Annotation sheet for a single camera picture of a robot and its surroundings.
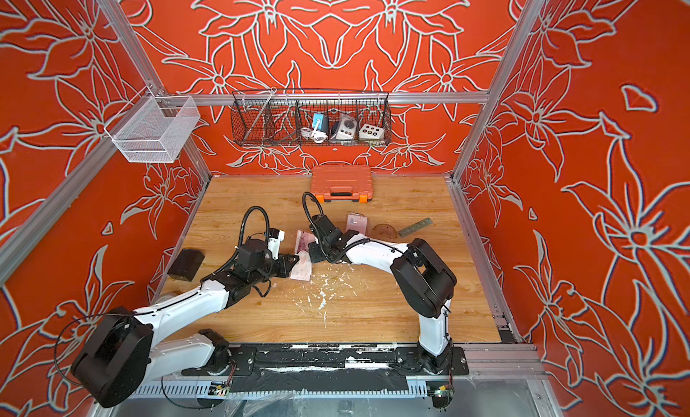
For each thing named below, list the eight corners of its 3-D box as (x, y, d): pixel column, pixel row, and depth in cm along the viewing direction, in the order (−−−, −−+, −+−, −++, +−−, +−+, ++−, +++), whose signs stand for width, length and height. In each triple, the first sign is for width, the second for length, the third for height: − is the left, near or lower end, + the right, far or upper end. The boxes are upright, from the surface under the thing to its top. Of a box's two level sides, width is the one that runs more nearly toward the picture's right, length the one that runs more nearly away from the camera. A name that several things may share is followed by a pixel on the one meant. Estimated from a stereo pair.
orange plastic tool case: (310, 204, 112) (309, 195, 108) (313, 174, 124) (312, 164, 119) (372, 204, 112) (373, 195, 107) (369, 174, 124) (370, 164, 119)
